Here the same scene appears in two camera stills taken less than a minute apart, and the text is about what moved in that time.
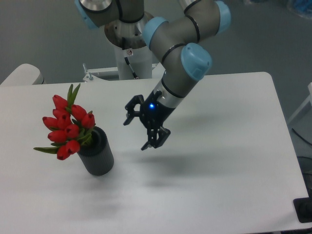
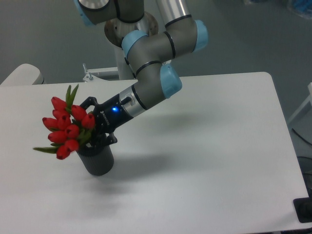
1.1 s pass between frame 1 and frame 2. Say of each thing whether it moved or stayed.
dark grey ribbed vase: stayed
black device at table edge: stayed
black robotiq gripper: moved
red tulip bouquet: stayed
